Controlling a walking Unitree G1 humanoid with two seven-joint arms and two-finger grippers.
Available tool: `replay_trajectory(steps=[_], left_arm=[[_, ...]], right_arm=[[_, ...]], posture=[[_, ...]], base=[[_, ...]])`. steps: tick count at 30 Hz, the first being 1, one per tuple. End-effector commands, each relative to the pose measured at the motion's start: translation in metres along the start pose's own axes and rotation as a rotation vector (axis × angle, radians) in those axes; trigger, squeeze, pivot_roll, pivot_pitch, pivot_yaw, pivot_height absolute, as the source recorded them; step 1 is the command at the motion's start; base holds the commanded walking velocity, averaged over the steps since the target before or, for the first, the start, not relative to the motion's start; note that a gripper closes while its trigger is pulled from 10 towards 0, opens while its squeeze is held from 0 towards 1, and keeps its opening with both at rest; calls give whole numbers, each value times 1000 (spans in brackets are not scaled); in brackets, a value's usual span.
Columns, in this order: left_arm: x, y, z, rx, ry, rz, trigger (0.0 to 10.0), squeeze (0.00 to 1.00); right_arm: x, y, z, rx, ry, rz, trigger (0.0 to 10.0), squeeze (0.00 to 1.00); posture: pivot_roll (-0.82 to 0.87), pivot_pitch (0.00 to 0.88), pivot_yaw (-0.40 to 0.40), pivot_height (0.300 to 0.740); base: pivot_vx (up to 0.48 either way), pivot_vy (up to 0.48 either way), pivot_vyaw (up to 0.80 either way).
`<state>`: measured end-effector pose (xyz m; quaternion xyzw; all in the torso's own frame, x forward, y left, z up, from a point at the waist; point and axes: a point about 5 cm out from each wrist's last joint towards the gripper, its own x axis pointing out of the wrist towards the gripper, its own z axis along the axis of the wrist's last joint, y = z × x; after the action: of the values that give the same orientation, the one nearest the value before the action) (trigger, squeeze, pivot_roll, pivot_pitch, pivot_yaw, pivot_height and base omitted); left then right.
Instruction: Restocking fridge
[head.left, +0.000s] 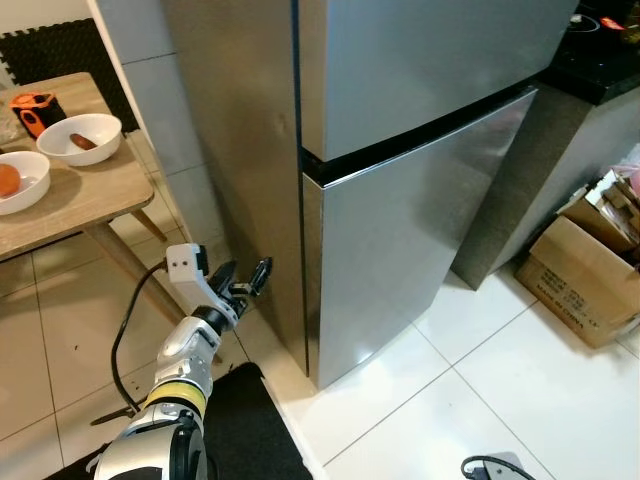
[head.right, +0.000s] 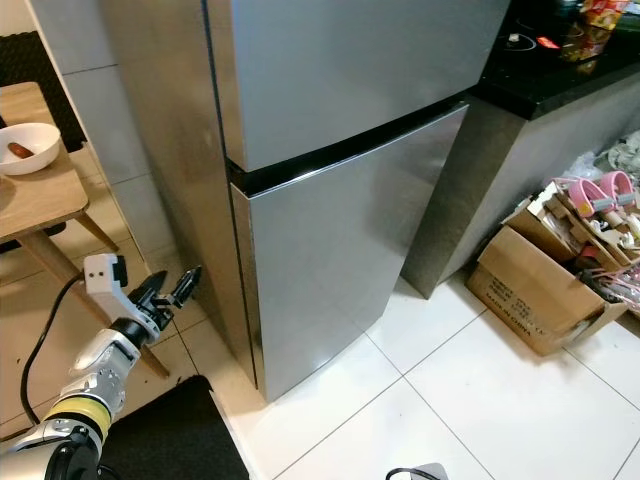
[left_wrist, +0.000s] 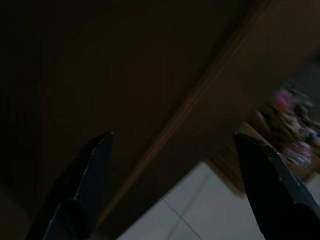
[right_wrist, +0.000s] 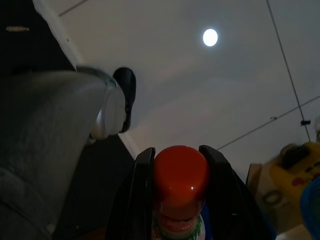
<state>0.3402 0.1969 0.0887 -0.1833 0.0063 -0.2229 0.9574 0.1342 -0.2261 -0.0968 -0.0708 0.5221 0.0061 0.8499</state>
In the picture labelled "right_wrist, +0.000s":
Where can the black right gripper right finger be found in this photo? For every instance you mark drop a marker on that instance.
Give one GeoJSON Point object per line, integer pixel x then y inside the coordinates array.
{"type": "Point", "coordinates": [225, 200]}

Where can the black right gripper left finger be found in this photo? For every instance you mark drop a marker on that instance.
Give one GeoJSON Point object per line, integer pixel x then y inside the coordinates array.
{"type": "Point", "coordinates": [140, 200]}

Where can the small red-capped sauce bottle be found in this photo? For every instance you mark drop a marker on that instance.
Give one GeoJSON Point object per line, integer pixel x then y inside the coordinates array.
{"type": "Point", "coordinates": [180, 175]}

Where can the brown cardboard box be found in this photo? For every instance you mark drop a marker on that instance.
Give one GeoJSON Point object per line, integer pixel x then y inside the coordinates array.
{"type": "Point", "coordinates": [260, 190]}

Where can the small black floor clip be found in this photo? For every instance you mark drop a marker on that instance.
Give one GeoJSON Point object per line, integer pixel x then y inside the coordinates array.
{"type": "Point", "coordinates": [305, 122]}

